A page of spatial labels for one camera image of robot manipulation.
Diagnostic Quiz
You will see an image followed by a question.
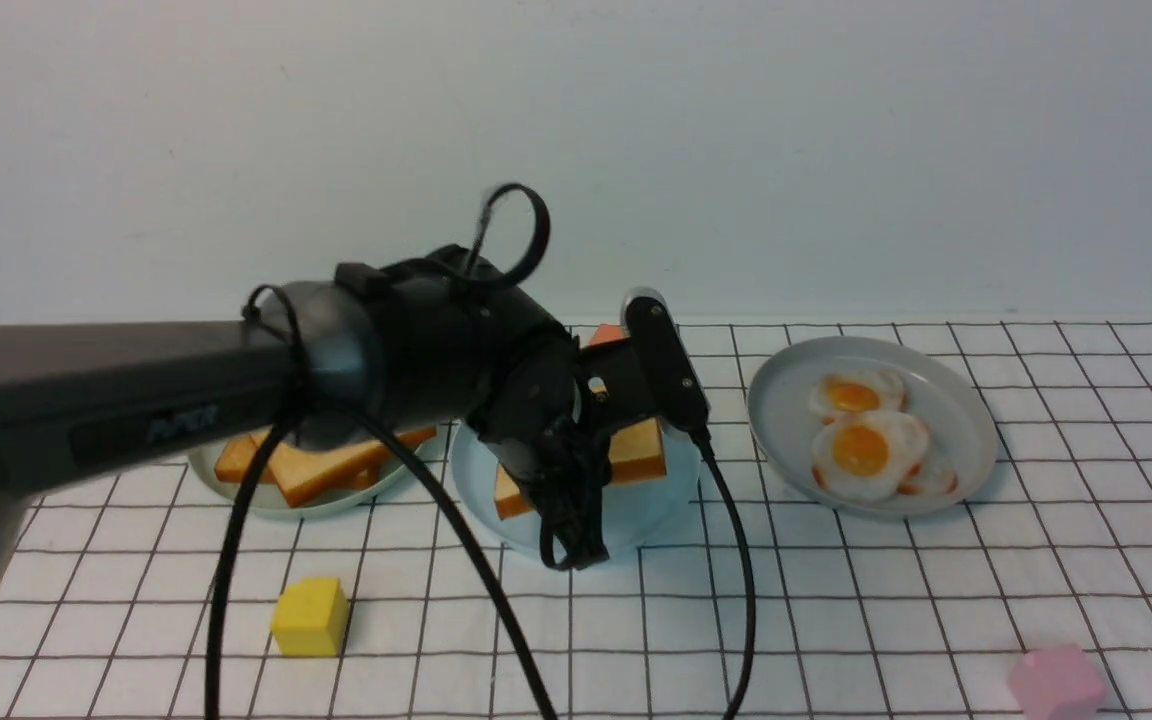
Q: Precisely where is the pink foam cube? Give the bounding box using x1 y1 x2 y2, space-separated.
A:
1007 644 1108 719

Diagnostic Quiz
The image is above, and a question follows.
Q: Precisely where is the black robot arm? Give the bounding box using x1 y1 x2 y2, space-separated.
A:
0 247 666 582

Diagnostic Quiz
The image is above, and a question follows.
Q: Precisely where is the black cable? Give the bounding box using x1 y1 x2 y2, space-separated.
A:
204 183 757 720

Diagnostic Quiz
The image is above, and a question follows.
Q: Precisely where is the light blue plate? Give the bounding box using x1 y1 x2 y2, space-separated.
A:
448 425 702 562

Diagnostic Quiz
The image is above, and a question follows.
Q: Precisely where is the grey plate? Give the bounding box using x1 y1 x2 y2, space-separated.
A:
746 336 998 518

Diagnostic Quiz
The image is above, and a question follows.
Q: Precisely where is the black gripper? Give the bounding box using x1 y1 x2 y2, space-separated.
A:
467 344 657 571

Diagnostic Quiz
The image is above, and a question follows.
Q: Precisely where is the yellow foam cube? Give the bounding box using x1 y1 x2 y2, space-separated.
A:
270 577 349 659

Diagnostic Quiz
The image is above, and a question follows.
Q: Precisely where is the white grid tablecloth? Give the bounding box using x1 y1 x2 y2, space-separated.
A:
0 323 1152 719

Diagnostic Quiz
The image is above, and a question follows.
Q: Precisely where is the fried egg front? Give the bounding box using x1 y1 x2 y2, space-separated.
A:
810 410 932 503

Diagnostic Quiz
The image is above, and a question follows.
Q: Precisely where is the toast slice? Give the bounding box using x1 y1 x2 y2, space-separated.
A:
494 420 668 520
255 439 407 510
214 433 387 505

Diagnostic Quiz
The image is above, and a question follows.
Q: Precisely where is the fried egg middle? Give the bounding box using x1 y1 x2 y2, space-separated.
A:
897 446 957 497

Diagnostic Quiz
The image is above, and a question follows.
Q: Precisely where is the fried egg back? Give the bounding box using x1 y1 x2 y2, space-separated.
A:
806 367 908 424

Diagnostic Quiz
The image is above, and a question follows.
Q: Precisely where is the orange foam cube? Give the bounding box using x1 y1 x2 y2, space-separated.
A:
586 323 626 347

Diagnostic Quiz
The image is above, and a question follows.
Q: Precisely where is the green plate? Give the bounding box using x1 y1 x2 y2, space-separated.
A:
187 430 411 520

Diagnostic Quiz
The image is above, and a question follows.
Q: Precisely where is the fried egg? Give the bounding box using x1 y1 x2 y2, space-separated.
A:
806 367 908 424
810 410 932 503
897 446 957 497

